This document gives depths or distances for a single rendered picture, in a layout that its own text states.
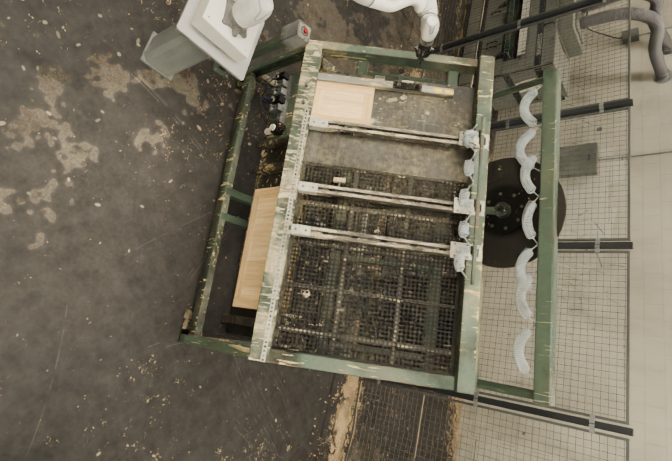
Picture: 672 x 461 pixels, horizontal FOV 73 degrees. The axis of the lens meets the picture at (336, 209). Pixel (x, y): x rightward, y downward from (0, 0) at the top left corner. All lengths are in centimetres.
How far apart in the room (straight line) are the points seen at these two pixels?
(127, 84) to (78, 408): 207
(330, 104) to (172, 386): 226
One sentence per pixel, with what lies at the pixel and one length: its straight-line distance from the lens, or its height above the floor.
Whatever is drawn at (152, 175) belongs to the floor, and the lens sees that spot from 344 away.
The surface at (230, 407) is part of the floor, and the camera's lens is 397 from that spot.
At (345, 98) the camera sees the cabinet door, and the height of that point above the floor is 106.
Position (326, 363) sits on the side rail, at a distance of 285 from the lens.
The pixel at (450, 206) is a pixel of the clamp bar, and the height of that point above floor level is 168.
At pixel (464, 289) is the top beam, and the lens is 290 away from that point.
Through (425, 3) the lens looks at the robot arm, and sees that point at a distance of 305.
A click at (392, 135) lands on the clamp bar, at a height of 137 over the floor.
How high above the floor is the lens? 301
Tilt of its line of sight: 40 degrees down
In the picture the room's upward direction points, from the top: 86 degrees clockwise
